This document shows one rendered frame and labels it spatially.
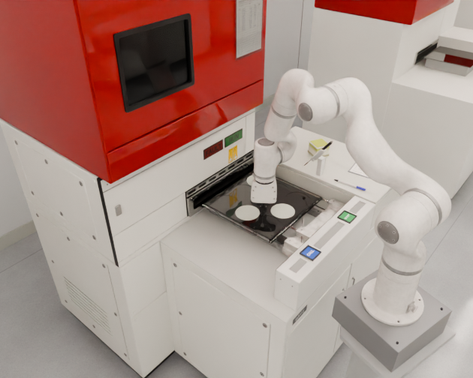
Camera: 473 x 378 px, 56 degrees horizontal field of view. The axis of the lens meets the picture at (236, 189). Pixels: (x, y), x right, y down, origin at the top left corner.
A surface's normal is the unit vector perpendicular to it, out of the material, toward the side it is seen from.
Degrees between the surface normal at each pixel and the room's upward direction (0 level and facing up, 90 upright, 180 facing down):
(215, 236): 0
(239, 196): 0
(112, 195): 90
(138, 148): 90
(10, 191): 90
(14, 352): 0
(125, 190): 90
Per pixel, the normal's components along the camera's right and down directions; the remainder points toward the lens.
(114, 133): 0.76, 0.37
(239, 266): 0.00, -0.82
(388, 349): -0.83, 0.33
